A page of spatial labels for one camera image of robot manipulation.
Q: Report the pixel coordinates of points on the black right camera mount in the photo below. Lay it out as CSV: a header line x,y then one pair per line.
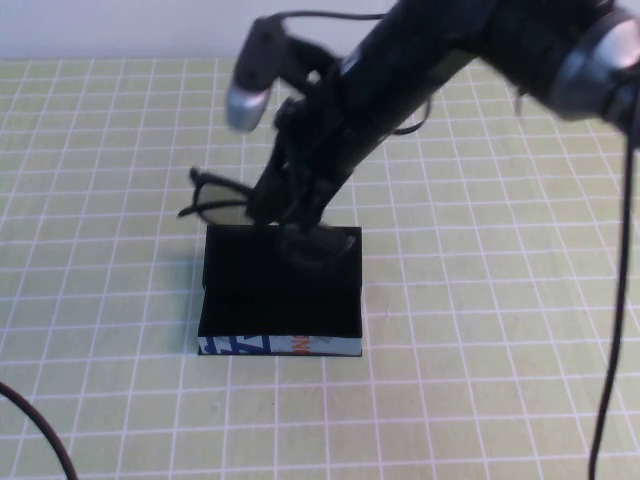
x,y
260,50

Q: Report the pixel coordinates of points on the green checked tablecloth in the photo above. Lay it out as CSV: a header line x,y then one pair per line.
x,y
100,150

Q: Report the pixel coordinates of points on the black framed glasses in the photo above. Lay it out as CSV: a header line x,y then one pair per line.
x,y
222,210

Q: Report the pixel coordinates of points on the black patterned glasses case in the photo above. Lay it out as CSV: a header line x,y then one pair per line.
x,y
280,310

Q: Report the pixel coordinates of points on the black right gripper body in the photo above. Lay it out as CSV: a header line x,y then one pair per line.
x,y
325,130

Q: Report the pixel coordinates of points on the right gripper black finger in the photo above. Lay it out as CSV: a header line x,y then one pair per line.
x,y
317,205
272,197

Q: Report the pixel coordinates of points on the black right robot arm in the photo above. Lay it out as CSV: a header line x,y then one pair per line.
x,y
475,30

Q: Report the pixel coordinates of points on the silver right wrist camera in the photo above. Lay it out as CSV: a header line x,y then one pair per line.
x,y
247,107

